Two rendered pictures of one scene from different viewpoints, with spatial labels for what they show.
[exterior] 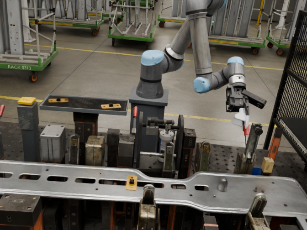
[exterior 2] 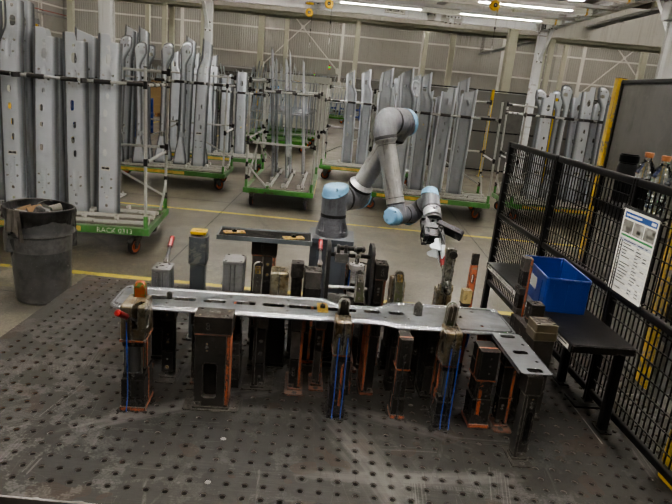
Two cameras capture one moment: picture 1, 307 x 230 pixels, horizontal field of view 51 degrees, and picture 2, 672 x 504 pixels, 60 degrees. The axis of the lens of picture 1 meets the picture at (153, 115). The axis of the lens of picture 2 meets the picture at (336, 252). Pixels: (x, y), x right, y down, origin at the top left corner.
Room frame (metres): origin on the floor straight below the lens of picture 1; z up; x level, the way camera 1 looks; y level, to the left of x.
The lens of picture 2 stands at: (-0.94, 0.11, 1.75)
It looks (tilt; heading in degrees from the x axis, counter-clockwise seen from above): 16 degrees down; 358
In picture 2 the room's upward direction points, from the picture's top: 6 degrees clockwise
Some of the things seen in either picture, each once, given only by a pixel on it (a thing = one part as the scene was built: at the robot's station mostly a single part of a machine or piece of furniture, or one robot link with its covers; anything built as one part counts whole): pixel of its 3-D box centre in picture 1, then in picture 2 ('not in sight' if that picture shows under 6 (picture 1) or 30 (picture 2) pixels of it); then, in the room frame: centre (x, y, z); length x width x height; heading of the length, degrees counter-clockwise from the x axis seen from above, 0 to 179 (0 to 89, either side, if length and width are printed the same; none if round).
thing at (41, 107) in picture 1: (86, 104); (265, 235); (1.29, 0.30, 1.16); 0.37 x 0.14 x 0.02; 92
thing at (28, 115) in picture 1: (31, 146); (197, 287); (1.28, 0.56, 0.92); 0.08 x 0.08 x 0.44; 2
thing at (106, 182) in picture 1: (108, 214); (296, 347); (0.96, 0.14, 0.84); 0.17 x 0.06 x 0.29; 2
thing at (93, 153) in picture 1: (95, 179); (276, 317); (1.11, 0.23, 0.89); 0.13 x 0.11 x 0.38; 2
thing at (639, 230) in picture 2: not in sight; (634, 256); (0.90, -0.96, 1.30); 0.23 x 0.02 x 0.31; 2
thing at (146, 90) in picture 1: (150, 85); (332, 223); (1.63, 0.03, 1.15); 0.15 x 0.15 x 0.10
